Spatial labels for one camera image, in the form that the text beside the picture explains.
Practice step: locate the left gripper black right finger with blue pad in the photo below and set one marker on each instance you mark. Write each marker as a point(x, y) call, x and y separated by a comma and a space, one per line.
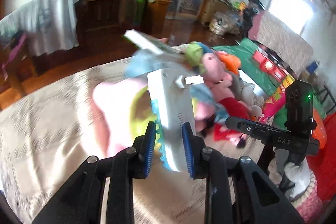
point(237, 190)

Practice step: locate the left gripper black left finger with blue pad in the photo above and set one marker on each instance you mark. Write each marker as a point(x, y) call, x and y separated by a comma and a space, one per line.
point(79, 199)

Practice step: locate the peppa pig plush red dress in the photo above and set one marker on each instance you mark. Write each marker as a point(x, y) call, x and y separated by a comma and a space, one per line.
point(237, 110)

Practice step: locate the white blue lotion bottle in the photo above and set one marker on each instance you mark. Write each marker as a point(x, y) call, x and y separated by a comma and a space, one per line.
point(171, 102)

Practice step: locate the white gloved hand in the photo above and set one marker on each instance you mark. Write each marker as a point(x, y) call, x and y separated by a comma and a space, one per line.
point(299, 175)

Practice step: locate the red cloth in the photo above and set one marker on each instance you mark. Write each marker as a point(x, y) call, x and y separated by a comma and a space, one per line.
point(323, 165)

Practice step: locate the pink yellow snack tube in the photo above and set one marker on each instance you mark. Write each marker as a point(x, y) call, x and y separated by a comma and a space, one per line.
point(276, 101)

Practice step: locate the white plush duck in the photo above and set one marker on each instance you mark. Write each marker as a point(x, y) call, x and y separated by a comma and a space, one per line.
point(255, 112)

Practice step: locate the grey plush mouse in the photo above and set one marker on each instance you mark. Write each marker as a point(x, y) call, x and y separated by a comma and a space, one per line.
point(241, 90)

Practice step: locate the cream lace tablecloth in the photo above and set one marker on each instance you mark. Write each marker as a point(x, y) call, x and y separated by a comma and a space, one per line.
point(47, 135)

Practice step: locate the lace covered armchair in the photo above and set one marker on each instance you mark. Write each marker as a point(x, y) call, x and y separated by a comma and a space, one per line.
point(277, 36)

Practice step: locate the orange plush toy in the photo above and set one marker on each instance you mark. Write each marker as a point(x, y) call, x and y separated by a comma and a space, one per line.
point(231, 62)

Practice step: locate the pink plush cushion green top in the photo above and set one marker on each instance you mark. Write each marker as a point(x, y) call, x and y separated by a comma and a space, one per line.
point(125, 110)

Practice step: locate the pink plush pig toy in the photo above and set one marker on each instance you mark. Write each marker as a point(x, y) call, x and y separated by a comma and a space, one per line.
point(216, 77)

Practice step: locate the green plush toy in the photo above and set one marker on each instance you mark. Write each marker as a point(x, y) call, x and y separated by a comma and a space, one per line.
point(193, 53)

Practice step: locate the wooden chair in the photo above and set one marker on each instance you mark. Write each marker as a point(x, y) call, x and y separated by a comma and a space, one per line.
point(12, 54)

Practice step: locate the light blue plastic bag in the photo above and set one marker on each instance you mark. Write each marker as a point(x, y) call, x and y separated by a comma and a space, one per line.
point(146, 61)

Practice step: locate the white cloth covered table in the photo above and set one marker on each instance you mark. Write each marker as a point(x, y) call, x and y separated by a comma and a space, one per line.
point(49, 24)

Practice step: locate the dark wooden cabinet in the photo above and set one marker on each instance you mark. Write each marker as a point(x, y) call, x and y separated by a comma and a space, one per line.
point(93, 15)

